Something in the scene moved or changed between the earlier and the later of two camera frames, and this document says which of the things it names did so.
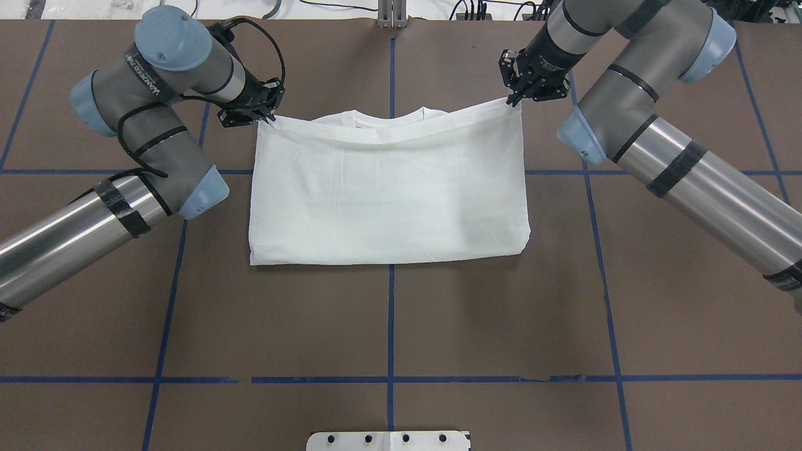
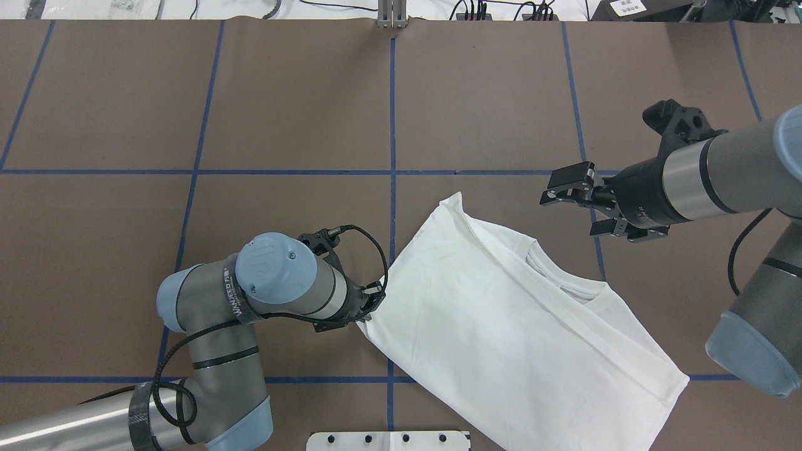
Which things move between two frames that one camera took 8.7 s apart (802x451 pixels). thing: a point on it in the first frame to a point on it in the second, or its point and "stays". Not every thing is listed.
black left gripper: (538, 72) to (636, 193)
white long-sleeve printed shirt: (349, 187) to (532, 356)
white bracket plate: (388, 441) stays
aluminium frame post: (391, 14) stays
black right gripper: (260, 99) to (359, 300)
